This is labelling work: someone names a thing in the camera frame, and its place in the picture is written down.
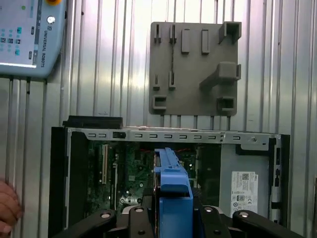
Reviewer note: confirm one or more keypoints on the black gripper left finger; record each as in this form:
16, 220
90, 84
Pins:
94, 223

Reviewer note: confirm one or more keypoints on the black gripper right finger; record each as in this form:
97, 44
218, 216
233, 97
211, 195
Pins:
247, 223

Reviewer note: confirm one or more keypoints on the hard disk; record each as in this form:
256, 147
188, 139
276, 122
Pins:
173, 193

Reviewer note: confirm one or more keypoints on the person's hand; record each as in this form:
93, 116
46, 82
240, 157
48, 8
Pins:
8, 208

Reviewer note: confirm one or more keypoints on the beige expansion slot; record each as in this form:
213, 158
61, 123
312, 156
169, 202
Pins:
104, 163

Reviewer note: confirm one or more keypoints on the black open PC case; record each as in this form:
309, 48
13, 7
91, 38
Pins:
59, 173

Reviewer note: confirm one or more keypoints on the green motherboard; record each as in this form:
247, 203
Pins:
133, 173

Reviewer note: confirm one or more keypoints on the grey power supply unit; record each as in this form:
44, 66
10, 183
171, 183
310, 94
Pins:
247, 158

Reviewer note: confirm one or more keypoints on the grey parts rack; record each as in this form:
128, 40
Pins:
193, 74

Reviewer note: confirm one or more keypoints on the RAM stick on rack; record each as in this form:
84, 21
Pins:
172, 57

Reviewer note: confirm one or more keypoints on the pale blue teach pendant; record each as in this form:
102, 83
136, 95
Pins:
49, 44

